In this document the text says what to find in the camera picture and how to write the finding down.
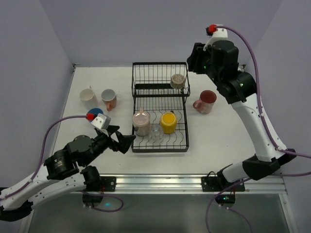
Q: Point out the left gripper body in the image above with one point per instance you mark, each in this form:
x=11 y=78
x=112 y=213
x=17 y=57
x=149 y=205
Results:
x=112 y=139

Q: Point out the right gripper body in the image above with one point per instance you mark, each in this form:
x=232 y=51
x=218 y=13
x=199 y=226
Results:
x=194 y=59

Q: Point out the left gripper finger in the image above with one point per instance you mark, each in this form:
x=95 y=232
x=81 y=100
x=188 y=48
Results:
x=109 y=131
x=124 y=142

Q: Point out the blue tumbler cup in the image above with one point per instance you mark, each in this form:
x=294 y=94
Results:
x=95 y=111

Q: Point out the iridescent pink mug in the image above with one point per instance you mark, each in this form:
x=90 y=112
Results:
x=141 y=122

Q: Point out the beige speckled cup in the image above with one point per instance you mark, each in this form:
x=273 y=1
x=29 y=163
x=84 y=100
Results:
x=177 y=81

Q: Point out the clear glass cup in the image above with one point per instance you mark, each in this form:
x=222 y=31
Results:
x=156 y=133

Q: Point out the salmon floral mug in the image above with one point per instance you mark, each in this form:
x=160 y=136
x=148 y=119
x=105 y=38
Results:
x=109 y=98

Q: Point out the white ceramic mug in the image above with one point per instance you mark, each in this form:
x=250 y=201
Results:
x=88 y=98

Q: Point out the pink floral mug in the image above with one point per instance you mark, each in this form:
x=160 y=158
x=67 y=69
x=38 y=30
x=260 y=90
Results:
x=205 y=102

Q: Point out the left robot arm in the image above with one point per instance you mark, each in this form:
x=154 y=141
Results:
x=67 y=170

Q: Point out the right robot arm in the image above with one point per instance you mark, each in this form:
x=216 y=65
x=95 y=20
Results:
x=220 y=63

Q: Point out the yellow mug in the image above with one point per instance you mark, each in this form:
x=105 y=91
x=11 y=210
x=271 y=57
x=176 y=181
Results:
x=168 y=121

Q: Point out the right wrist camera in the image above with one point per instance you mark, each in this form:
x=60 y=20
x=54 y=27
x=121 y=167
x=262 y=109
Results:
x=215 y=32

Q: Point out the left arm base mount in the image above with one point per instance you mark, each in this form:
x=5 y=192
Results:
x=106 y=184

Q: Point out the aluminium mounting rail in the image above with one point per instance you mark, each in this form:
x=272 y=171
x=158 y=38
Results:
x=186 y=183

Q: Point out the black wire dish rack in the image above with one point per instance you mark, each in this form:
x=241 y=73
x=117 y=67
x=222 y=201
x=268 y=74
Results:
x=151 y=90

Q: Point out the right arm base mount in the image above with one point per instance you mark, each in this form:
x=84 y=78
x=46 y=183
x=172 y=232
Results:
x=211 y=183

